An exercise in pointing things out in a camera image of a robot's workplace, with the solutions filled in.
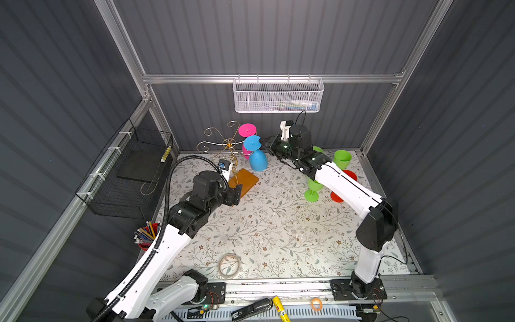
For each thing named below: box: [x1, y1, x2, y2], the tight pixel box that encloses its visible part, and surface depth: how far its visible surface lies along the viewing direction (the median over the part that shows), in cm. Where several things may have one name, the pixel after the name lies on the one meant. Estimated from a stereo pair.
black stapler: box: [230, 297, 274, 322], surface depth 68 cm
